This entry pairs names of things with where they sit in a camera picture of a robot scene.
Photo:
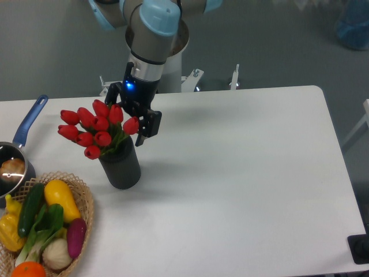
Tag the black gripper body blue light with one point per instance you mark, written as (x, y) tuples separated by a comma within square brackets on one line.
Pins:
[(137, 94)]

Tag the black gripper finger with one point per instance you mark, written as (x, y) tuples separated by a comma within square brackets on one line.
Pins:
[(113, 94), (149, 124)]

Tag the red tulip bouquet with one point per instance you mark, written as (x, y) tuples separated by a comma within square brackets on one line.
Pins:
[(101, 133)]

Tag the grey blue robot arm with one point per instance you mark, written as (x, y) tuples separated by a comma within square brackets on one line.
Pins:
[(153, 31)]

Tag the dark grey ribbed vase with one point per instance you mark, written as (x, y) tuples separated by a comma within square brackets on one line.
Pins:
[(122, 168)]

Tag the yellow squash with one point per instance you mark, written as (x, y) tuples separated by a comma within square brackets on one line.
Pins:
[(58, 192)]

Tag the bread roll in saucepan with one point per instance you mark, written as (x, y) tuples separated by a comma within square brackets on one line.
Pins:
[(12, 170)]

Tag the purple eggplant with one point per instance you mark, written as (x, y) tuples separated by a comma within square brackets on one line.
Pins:
[(75, 237)]

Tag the green cucumber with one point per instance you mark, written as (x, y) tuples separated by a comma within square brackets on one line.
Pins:
[(30, 208)]

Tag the green bok choy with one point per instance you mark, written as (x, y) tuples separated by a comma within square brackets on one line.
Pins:
[(48, 222)]

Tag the white garlic bulb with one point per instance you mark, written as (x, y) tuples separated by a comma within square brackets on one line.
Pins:
[(56, 256)]

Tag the yellow bell pepper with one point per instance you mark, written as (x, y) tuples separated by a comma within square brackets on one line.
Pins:
[(9, 225)]

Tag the orange fruit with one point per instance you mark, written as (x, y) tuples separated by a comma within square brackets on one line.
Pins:
[(29, 269)]

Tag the blue translucent container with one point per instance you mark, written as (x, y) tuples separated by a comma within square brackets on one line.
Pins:
[(352, 25)]

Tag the black device at table edge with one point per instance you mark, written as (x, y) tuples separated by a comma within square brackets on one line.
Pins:
[(358, 245)]

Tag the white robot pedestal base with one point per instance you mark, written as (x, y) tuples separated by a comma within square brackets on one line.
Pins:
[(172, 79)]

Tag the blue handled saucepan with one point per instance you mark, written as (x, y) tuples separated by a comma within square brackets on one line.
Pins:
[(13, 149)]

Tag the white chair frame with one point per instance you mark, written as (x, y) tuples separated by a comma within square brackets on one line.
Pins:
[(357, 131)]

